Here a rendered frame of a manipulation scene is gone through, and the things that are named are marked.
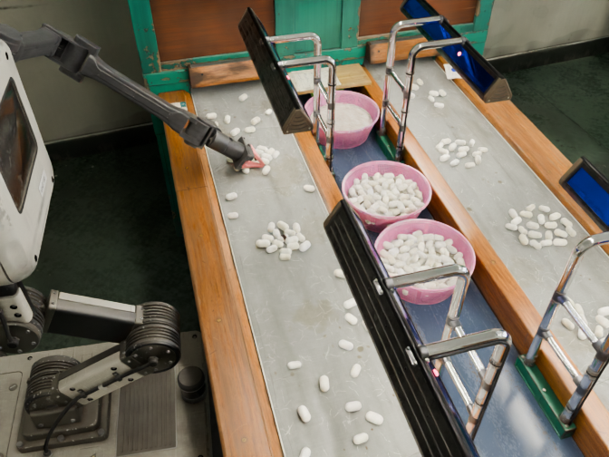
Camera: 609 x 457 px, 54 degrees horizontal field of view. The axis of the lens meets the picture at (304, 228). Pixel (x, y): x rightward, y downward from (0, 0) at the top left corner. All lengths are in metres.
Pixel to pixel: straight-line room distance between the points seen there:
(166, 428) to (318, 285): 0.54
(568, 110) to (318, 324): 2.71
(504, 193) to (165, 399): 1.15
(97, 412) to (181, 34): 1.28
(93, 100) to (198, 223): 1.66
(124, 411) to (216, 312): 0.40
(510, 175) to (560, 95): 2.07
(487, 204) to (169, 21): 1.22
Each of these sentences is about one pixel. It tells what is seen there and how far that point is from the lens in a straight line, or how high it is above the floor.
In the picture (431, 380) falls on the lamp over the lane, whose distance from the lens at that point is 0.96.
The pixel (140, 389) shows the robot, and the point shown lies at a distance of 1.74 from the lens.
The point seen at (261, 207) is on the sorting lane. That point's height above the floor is 0.74.
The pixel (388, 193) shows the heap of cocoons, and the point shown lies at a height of 0.73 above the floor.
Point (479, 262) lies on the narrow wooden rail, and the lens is 1.65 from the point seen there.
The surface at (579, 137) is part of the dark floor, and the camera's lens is 3.67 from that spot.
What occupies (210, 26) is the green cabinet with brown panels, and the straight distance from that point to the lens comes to 2.23.
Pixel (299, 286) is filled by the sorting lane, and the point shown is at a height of 0.74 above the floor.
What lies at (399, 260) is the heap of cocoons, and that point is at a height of 0.73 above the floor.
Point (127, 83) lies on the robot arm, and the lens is 1.77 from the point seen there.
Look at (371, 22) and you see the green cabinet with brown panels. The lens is 2.39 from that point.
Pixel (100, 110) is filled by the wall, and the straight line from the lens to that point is 3.28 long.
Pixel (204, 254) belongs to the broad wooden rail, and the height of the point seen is 0.76.
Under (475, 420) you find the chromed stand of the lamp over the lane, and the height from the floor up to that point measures 0.84.
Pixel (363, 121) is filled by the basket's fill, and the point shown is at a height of 0.73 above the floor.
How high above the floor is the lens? 1.91
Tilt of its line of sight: 43 degrees down
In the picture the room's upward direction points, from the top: straight up
